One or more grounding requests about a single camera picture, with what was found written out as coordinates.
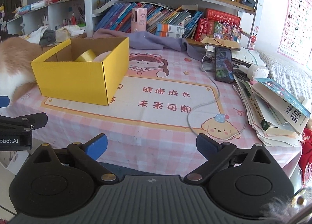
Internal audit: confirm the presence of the yellow tape roll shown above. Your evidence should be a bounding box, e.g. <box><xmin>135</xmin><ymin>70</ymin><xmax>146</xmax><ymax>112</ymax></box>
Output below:
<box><xmin>75</xmin><ymin>49</ymin><xmax>97</xmax><ymax>62</ymax></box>

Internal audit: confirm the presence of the pink plush pig toy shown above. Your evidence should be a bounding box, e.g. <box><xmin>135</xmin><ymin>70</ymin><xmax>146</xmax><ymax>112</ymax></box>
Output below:
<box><xmin>93</xmin><ymin>51</ymin><xmax>111</xmax><ymax>62</ymax></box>

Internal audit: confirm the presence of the orange white cat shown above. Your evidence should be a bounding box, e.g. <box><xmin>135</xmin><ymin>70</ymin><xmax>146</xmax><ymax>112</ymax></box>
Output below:
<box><xmin>1</xmin><ymin>37</ymin><xmax>43</xmax><ymax>106</ymax></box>

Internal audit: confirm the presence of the stack of books and papers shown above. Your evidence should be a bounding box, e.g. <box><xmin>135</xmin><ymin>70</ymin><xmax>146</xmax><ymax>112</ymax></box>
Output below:
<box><xmin>202</xmin><ymin>37</ymin><xmax>311</xmax><ymax>147</ymax></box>

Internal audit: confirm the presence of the pink cartoon table mat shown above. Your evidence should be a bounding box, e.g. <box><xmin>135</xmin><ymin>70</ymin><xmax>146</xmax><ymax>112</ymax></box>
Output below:
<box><xmin>0</xmin><ymin>47</ymin><xmax>303</xmax><ymax>178</ymax></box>

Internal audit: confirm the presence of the black smartphone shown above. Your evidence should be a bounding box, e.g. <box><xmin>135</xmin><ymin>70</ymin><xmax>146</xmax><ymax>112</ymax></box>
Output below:
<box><xmin>215</xmin><ymin>47</ymin><xmax>234</xmax><ymax>84</ymax></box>

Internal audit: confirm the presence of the yellow cardboard box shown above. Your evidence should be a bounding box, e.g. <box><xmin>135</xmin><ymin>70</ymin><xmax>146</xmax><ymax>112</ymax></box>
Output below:
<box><xmin>31</xmin><ymin>37</ymin><xmax>129</xmax><ymax>106</ymax></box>

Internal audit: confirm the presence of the crumpled white paper bag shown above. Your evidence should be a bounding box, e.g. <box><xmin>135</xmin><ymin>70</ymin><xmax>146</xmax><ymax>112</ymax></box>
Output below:
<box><xmin>55</xmin><ymin>25</ymin><xmax>85</xmax><ymax>43</ymax></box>

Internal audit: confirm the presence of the pink and purple cloth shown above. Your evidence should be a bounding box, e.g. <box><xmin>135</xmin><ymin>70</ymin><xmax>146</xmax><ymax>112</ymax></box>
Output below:
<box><xmin>93</xmin><ymin>28</ymin><xmax>204</xmax><ymax>61</ymax></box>

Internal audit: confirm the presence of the lower orange white box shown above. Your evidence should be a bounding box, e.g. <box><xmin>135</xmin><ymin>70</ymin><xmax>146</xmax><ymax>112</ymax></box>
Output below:
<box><xmin>155</xmin><ymin>31</ymin><xmax>183</xmax><ymax>39</ymax></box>

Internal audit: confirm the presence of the orange white box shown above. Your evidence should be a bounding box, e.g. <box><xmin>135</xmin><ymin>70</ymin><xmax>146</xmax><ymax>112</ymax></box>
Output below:
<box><xmin>155</xmin><ymin>31</ymin><xmax>183</xmax><ymax>39</ymax></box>
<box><xmin>157</xmin><ymin>23</ymin><xmax>184</xmax><ymax>34</ymax></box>

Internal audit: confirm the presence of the upper orange white box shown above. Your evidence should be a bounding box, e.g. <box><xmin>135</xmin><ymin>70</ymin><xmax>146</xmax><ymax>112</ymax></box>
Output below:
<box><xmin>157</xmin><ymin>23</ymin><xmax>184</xmax><ymax>34</ymax></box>

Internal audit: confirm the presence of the red dictionary book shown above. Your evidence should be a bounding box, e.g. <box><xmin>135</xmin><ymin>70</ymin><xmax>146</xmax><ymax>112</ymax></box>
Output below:
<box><xmin>205</xmin><ymin>9</ymin><xmax>241</xmax><ymax>26</ymax></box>

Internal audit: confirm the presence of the pink cylindrical toy case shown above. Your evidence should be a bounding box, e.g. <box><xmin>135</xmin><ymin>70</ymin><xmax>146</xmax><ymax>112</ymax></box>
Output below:
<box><xmin>131</xmin><ymin>8</ymin><xmax>147</xmax><ymax>33</ymax></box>

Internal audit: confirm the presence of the alphabet wall poster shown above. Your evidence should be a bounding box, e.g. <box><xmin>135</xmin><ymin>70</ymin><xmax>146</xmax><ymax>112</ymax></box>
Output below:
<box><xmin>278</xmin><ymin>0</ymin><xmax>311</xmax><ymax>65</ymax></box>

